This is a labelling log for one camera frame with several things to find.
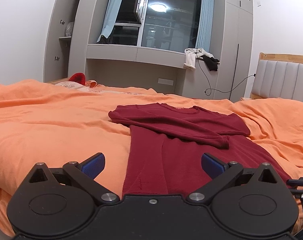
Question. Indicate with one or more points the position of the grey padded headboard wooden frame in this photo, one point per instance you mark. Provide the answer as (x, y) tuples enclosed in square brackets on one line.
[(284, 80)]

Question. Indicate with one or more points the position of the light blue curtain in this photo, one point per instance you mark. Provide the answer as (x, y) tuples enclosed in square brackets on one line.
[(111, 12), (205, 17)]

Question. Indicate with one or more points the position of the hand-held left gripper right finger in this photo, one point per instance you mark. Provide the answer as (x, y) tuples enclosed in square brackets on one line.
[(212, 166)]

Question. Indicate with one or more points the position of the grey open wardrobe door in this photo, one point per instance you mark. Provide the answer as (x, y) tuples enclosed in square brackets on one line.
[(55, 30)]

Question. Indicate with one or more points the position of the black garment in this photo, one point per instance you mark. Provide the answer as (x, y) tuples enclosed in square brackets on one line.
[(212, 63)]

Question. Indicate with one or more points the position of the white garment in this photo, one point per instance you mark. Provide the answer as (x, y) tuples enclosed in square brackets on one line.
[(190, 58)]

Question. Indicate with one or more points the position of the dark red long-sleeve shirt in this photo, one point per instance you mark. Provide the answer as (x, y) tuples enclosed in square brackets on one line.
[(179, 155)]

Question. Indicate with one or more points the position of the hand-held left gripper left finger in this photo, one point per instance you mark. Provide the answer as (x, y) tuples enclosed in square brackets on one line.
[(94, 166)]

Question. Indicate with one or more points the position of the small black item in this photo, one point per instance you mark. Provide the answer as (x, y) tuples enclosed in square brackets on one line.
[(102, 40)]

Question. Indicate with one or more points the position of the patterned beige cloth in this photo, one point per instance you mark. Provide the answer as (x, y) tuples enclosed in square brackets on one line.
[(74, 86)]

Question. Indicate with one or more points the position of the clear plastic bag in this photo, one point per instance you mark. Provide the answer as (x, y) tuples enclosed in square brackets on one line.
[(69, 29)]

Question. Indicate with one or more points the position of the large window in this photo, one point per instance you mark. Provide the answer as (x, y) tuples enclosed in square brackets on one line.
[(171, 22)]

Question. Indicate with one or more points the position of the white wall plate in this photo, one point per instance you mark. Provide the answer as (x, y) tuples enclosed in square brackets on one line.
[(165, 81)]

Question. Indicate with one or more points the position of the orange bed cover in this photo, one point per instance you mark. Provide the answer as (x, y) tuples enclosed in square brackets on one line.
[(54, 125)]

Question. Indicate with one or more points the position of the open window sash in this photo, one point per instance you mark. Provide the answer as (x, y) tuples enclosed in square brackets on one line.
[(141, 0)]

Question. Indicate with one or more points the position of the red plush item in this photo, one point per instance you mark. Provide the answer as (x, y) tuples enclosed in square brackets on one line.
[(77, 78)]

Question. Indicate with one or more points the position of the grey wardrobe with open shelves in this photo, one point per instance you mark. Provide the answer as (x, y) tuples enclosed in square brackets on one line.
[(91, 17)]

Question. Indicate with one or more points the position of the grey wardrobe with round hole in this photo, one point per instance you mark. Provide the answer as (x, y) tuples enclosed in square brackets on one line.
[(236, 30)]

